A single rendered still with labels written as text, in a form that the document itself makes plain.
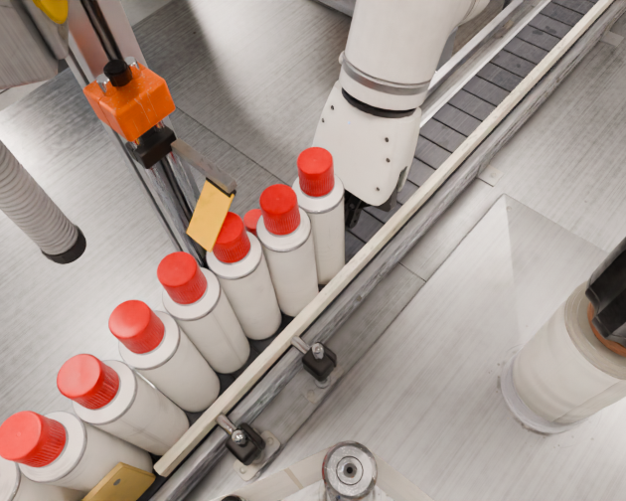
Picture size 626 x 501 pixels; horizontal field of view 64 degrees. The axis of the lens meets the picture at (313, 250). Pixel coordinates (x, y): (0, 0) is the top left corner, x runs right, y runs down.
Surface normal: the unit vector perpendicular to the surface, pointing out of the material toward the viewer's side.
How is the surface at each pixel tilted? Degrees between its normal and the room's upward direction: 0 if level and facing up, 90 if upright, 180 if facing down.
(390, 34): 71
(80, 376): 3
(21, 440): 3
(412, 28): 75
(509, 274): 0
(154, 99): 90
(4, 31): 90
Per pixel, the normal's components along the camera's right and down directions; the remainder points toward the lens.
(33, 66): 0.22, 0.83
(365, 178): -0.62, 0.47
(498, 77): -0.06, -0.51
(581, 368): -0.78, 0.56
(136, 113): 0.74, 0.55
